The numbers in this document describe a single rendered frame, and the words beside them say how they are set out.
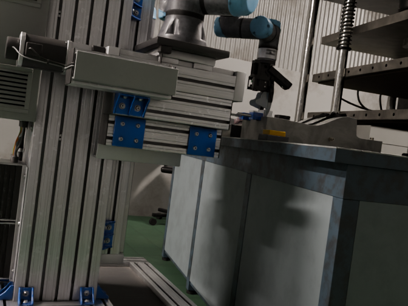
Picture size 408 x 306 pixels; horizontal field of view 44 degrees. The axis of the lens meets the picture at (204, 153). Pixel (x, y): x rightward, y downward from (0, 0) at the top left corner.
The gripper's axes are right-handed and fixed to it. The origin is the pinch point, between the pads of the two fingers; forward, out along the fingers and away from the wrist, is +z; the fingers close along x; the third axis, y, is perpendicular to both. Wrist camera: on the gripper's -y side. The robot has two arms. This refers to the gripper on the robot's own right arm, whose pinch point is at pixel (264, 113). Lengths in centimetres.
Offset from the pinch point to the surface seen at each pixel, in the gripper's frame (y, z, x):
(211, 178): 4, 31, -44
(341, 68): -76, -38, -79
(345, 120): -30.3, -1.5, 8.2
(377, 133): -82, -2, -46
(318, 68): -179, -77, -306
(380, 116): -79, -10, -40
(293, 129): -9.0, 4.8, 8.2
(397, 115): -79, -10, -27
